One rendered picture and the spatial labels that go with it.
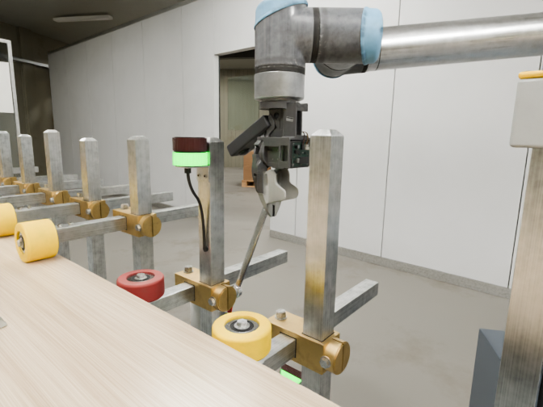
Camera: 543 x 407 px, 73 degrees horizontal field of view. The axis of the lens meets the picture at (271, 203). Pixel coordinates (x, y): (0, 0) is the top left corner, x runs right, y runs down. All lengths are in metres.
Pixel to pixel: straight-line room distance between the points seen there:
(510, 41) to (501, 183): 2.27
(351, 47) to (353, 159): 2.89
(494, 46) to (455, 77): 2.33
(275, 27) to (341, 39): 0.11
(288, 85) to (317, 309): 0.37
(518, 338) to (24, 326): 0.60
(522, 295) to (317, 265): 0.25
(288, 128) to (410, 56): 0.33
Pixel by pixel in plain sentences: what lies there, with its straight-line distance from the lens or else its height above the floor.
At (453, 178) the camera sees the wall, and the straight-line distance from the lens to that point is 3.22.
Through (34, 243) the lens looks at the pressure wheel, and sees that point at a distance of 0.84.
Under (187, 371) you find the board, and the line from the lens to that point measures 0.45.
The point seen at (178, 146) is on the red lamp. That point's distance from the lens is 0.65.
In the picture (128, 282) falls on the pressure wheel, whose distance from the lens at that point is 0.69.
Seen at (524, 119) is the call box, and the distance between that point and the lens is 0.43.
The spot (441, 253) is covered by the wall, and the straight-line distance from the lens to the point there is 3.34.
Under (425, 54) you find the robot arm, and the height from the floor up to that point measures 1.33.
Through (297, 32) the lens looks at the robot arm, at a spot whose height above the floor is 1.32.
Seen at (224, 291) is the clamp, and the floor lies 0.86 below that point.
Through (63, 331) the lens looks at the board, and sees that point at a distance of 0.58.
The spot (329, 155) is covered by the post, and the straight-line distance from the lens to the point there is 0.52.
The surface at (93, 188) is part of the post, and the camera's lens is 1.12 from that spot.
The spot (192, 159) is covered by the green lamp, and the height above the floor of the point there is 1.11.
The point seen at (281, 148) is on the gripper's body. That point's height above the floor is 1.14.
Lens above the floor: 1.16
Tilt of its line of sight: 11 degrees down
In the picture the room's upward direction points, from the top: 1 degrees clockwise
